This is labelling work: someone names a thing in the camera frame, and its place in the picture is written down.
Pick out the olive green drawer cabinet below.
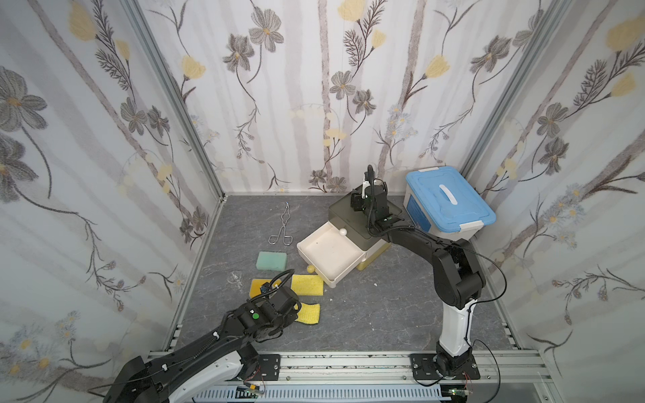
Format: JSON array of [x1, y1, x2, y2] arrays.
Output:
[[329, 194, 391, 271]]

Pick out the yellow sponge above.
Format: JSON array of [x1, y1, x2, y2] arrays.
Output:
[[249, 279, 275, 299], [291, 275, 325, 297], [296, 303, 321, 325]]

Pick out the green sponge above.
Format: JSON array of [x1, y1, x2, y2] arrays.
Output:
[[255, 251, 287, 272]]

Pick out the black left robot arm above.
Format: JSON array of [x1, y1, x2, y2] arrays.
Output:
[[102, 287, 302, 402]]

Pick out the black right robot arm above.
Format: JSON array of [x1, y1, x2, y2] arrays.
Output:
[[349, 183, 485, 379]]

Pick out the metal tongs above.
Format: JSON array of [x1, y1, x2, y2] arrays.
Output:
[[268, 201, 293, 246]]

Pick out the white storage bin blue lid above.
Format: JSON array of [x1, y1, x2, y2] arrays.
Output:
[[404, 166, 497, 241]]

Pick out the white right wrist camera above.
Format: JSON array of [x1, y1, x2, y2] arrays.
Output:
[[361, 180, 375, 199]]

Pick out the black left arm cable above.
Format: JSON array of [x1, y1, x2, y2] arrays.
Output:
[[259, 269, 296, 303]]

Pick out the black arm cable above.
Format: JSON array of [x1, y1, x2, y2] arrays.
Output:
[[468, 251, 509, 306], [259, 269, 296, 303]]

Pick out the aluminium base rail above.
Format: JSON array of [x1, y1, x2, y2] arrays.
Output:
[[125, 346, 562, 402]]

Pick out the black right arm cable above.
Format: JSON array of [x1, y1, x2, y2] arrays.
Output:
[[468, 251, 509, 306]]

